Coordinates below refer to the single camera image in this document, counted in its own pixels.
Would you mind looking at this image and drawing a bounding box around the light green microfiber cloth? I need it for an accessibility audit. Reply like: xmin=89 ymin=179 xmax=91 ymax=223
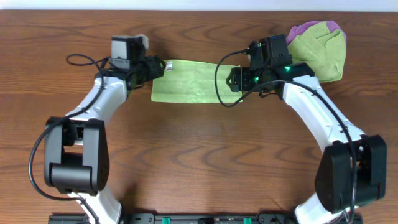
xmin=151 ymin=60 xmax=242 ymax=104

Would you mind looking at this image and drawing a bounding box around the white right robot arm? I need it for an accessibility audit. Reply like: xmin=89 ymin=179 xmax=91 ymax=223
xmin=226 ymin=34 xmax=387 ymax=223

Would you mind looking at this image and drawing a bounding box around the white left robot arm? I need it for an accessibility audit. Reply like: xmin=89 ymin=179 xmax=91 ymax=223
xmin=43 ymin=34 xmax=165 ymax=223

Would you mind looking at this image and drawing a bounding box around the olive green folded cloth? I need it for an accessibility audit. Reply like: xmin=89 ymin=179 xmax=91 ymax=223
xmin=288 ymin=21 xmax=346 ymax=82

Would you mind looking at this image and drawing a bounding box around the purple cloth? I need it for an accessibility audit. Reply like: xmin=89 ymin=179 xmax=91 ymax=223
xmin=286 ymin=21 xmax=347 ymax=45

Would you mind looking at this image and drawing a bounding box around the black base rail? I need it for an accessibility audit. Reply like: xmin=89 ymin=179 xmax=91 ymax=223
xmin=48 ymin=212 xmax=364 ymax=224

